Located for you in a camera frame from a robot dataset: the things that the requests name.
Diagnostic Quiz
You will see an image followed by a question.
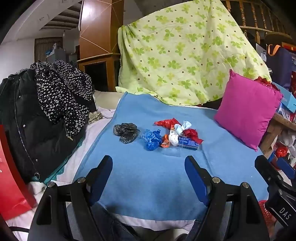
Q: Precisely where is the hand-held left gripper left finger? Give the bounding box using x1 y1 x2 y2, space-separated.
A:
27 155 113 241

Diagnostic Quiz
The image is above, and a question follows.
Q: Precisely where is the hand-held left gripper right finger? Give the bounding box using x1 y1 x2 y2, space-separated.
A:
184 155 270 241

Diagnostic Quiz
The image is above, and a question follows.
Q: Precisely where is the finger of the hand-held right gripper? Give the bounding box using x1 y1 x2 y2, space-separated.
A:
276 157 296 181
255 155 285 191

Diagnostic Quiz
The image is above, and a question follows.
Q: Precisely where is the red mesh basket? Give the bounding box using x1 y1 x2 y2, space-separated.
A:
258 200 279 230

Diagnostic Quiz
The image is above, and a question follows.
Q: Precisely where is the clear plastic tray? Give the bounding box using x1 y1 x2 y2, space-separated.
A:
162 146 182 158

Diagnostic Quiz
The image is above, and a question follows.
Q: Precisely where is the blue snack packet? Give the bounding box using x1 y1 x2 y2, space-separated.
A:
178 136 199 150

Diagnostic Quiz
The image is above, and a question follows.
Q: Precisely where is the red wrapper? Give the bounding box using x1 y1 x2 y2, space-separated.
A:
183 129 204 144

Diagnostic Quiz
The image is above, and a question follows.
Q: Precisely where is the black plastic bag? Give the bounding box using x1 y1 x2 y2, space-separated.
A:
113 123 141 145

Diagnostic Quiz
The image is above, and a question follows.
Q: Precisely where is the blue plastic bag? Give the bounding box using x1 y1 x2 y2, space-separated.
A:
141 129 163 151

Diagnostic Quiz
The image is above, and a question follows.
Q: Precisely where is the red foil ball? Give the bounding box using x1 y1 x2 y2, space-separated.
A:
276 147 289 158

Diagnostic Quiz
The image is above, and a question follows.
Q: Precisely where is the rough wooden table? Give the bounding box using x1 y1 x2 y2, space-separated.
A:
258 111 296 158

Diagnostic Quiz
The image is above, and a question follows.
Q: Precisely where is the teal cloth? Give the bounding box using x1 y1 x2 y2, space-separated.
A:
32 139 82 186

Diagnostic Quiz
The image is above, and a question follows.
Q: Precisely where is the blue blanket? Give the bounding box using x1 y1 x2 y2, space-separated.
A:
73 92 270 221

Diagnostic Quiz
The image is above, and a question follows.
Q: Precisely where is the camouflage cloth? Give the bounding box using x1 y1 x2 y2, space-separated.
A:
87 111 104 124

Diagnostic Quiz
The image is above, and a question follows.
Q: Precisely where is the magenta pillow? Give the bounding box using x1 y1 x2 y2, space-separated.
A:
214 69 284 151

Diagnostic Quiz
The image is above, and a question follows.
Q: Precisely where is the light blue cardboard box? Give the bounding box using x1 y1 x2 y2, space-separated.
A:
271 82 296 114

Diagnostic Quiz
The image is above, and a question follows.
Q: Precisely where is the red shiny cloth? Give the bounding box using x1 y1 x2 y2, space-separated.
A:
254 77 281 92

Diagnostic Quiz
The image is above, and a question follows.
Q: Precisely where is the red paper bag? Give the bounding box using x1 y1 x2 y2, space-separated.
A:
0 125 37 221

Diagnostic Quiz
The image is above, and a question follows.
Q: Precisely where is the black padded jacket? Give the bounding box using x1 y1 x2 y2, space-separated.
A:
0 69 97 183

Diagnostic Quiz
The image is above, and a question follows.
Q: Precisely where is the black white floral garment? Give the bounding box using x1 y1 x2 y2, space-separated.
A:
30 60 94 137

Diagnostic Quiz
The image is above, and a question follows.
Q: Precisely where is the navy storage bag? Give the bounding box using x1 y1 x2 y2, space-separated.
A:
266 44 296 91

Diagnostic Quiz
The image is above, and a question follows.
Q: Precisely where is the green clover print quilt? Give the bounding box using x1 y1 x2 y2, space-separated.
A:
115 0 272 106

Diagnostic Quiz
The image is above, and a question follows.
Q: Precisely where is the round wooden tabletop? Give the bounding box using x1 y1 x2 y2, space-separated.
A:
264 32 293 45

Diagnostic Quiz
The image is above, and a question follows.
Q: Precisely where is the wooden cabinet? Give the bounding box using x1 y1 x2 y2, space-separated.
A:
76 0 125 93

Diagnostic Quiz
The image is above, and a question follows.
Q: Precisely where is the wooden stair railing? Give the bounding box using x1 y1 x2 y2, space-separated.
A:
221 0 292 45

